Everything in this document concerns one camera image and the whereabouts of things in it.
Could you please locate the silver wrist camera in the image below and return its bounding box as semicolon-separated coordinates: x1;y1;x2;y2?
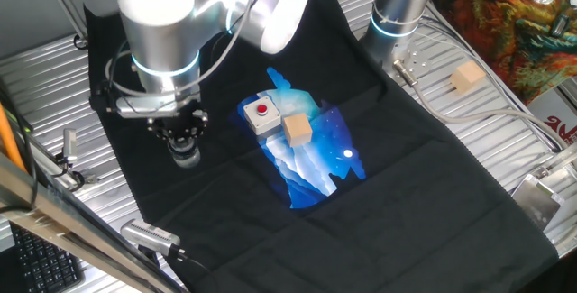
114;94;202;120

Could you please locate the black keyboard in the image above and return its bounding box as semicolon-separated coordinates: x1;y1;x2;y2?
8;221;87;293

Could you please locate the thick grey base cable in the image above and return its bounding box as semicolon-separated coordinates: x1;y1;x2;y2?
391;58;567;152

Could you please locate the aluminium frame beam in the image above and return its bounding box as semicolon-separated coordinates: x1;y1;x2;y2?
0;151;186;293

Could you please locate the grey box with red button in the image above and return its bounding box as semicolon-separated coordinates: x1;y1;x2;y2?
243;96;283;136

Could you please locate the thin metal pole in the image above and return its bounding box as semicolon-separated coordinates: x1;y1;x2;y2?
38;0;89;42

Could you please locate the black cloth with blue print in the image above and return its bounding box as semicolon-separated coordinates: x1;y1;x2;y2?
83;0;560;293

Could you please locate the small silver exterior camera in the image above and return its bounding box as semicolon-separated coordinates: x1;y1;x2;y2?
62;128;80;164

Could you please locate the wooden cube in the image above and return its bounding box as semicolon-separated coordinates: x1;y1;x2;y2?
282;113;314;148
448;60;487;95

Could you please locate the white flat device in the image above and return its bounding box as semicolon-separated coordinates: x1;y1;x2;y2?
512;173;565;233

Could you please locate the black exterior camera plug cable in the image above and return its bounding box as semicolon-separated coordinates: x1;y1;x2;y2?
169;245;222;285

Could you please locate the colourful patterned cloth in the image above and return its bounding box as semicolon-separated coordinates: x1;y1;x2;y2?
430;0;577;107

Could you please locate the clear glass jar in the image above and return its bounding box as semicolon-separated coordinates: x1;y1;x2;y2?
169;142;202;169

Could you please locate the small dark metal object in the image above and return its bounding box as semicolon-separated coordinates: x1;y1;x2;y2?
550;13;570;38

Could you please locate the orange tube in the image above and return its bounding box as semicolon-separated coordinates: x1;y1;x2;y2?
0;102;28;172

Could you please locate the silver ribbed exterior camera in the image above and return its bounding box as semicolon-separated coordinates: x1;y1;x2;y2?
120;219;182;258

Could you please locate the white panel with red logo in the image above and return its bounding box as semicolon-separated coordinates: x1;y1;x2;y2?
517;76;577;154

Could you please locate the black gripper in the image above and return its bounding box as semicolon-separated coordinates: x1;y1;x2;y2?
146;102;210;144

